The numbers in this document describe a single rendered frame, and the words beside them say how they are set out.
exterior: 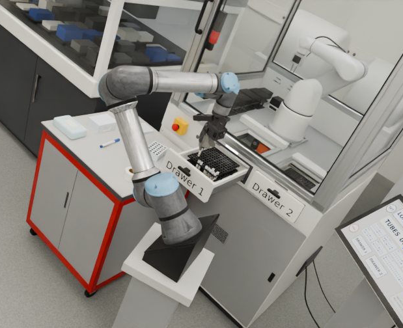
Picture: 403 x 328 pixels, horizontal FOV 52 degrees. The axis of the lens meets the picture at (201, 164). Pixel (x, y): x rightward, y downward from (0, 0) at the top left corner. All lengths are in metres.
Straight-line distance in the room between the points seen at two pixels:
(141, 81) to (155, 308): 0.85
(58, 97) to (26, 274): 1.08
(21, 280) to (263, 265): 1.26
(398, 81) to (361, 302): 0.91
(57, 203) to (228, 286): 1.03
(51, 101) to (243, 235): 1.50
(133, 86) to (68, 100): 1.28
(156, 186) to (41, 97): 1.64
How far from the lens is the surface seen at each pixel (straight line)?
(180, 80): 1.53
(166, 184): 1.45
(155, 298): 1.66
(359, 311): 1.95
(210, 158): 2.05
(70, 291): 2.41
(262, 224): 2.15
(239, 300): 2.44
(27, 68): 3.05
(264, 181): 2.05
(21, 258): 2.53
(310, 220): 2.02
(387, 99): 1.80
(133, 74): 1.47
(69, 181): 2.12
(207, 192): 1.84
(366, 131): 1.83
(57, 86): 2.79
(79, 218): 2.14
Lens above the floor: 1.88
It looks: 30 degrees down
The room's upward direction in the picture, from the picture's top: 23 degrees clockwise
